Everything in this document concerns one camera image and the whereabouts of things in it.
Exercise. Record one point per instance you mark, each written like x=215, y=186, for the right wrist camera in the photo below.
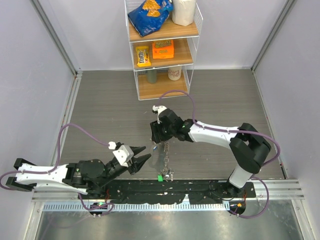
x=158, y=110

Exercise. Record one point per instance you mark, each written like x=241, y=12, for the white wire shelf unit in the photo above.
x=163, y=62

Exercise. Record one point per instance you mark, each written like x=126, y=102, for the white printed cup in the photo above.
x=174, y=73

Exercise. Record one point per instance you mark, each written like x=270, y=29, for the blue chips bag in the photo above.
x=150, y=16

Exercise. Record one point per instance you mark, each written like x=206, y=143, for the white paper towel roll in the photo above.
x=183, y=12

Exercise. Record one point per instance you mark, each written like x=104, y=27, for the grey green can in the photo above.
x=151, y=76

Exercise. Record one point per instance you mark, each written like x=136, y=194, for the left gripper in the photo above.
x=138, y=163

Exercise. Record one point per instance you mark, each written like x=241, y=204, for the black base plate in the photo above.
x=202, y=191

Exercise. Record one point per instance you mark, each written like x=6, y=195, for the green key tag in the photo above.
x=160, y=178

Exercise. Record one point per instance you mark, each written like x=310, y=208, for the white slotted cable duct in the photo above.
x=76, y=206

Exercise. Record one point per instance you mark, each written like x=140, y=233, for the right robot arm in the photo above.
x=250, y=149

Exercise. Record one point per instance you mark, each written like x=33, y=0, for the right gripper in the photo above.
x=156, y=128

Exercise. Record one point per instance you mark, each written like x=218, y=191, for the yellow candy bag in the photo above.
x=143, y=59

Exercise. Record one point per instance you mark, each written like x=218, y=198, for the orange snack box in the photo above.
x=163, y=49

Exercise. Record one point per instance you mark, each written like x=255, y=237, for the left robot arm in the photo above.
x=87, y=177

